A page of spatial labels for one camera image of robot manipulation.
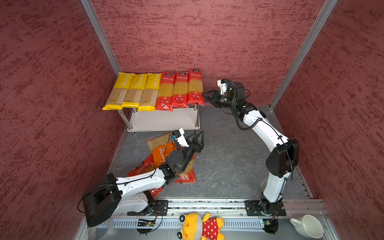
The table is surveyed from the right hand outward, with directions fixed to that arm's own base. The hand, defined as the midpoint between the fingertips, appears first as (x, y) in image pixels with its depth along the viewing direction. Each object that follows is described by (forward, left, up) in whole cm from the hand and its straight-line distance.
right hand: (202, 98), depth 78 cm
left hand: (-18, +1, -8) cm, 20 cm away
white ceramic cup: (-55, -47, -31) cm, 79 cm away
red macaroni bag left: (-24, +33, -29) cm, 50 cm away
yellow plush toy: (-54, +5, -26) cm, 60 cm away
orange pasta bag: (-14, +26, -27) cm, 40 cm away
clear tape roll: (-54, +47, -29) cm, 77 cm away
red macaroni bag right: (-30, +9, -31) cm, 44 cm away
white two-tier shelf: (+10, +15, -28) cm, 34 cm away
